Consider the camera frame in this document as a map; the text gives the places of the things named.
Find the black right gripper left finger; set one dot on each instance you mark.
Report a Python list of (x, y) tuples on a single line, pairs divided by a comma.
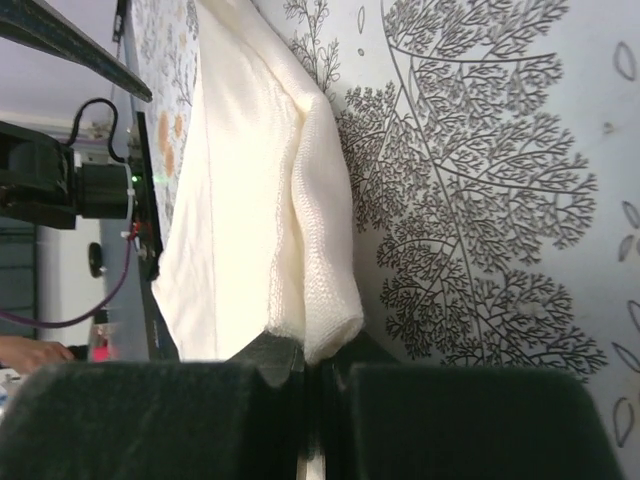
[(238, 419)]

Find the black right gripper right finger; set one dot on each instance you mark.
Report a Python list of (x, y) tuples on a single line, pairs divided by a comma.
[(382, 419)]

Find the white cloth napkin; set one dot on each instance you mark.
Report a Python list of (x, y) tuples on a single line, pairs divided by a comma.
[(261, 237)]

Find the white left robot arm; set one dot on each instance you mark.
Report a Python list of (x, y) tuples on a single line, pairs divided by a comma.
[(42, 185)]

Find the person's hand in background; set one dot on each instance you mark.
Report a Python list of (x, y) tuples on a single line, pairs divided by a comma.
[(27, 355)]

